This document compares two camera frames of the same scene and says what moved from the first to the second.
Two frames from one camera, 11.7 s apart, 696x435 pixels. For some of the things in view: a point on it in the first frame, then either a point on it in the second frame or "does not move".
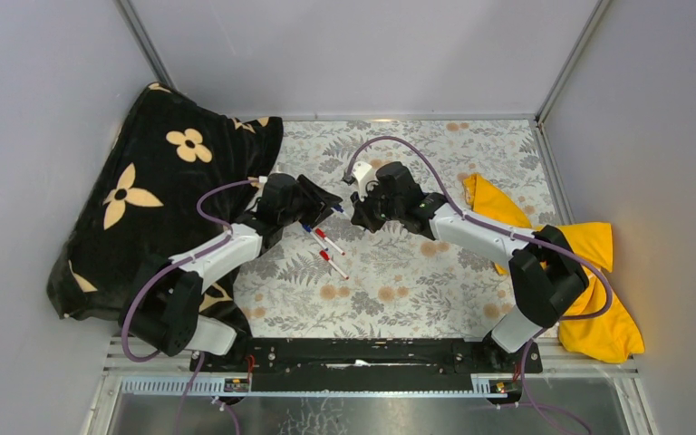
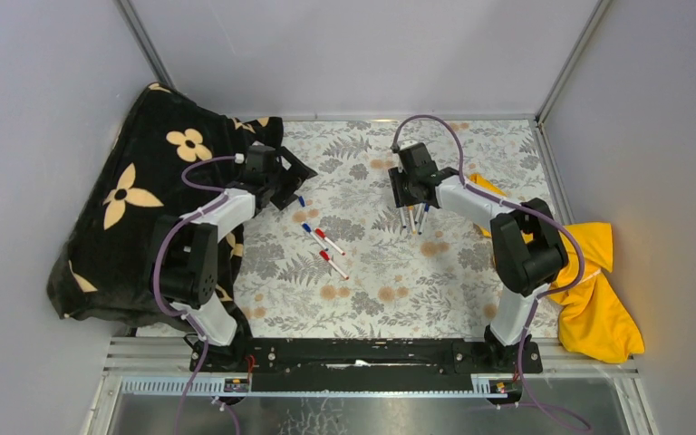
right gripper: [362, 218] -> [396, 178]
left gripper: [310, 192] -> [294, 177]
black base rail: [365, 364] does not move
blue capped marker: [309, 229] does not move
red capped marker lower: [326, 257] does not move
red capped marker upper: [323, 235] does not move
